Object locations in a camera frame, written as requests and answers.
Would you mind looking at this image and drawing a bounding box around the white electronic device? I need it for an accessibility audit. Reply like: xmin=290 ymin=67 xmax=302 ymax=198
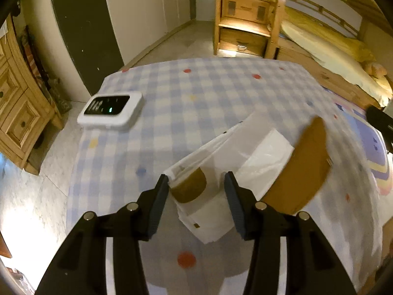
xmin=77 ymin=93 xmax=145 ymax=132

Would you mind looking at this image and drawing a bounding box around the wooden bunk bed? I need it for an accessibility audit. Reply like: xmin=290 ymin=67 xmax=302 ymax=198
xmin=276 ymin=0 xmax=393 ymax=109

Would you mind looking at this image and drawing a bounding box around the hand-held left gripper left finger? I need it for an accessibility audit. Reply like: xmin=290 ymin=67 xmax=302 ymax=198
xmin=35 ymin=174 xmax=169 ymax=295

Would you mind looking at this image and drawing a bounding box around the small brown paper piece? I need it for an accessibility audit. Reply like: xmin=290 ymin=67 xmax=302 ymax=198
xmin=170 ymin=167 xmax=208 ymax=204

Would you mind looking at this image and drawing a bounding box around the blue checked blanket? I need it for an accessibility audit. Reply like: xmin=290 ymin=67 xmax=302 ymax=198
xmin=66 ymin=57 xmax=393 ymax=295

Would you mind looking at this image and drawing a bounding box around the wooden cabinet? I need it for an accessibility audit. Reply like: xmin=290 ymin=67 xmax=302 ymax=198
xmin=0 ymin=15 xmax=66 ymax=176

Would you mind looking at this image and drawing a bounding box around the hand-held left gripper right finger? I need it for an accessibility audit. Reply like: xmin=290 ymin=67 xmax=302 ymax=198
xmin=224 ymin=171 xmax=357 ymax=295

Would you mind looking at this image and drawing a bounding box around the wooden staircase with drawers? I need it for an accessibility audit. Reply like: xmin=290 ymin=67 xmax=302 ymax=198
xmin=212 ymin=0 xmax=288 ymax=59

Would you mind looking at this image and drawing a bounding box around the dark wall panel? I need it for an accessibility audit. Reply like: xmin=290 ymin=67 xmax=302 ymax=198
xmin=48 ymin=0 xmax=125 ymax=96

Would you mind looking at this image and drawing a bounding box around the plush toy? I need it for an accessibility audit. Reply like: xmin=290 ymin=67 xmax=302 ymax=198
xmin=364 ymin=62 xmax=388 ymax=79

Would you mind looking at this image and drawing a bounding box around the white plastic bag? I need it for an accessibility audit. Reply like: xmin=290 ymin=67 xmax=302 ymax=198
xmin=164 ymin=112 xmax=334 ymax=245

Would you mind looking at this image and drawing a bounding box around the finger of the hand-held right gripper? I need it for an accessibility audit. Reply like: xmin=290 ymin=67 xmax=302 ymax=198
xmin=366 ymin=106 xmax=393 ymax=154

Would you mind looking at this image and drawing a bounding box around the yellow mattress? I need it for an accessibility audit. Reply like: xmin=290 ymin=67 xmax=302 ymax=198
xmin=281 ymin=8 xmax=393 ymax=99

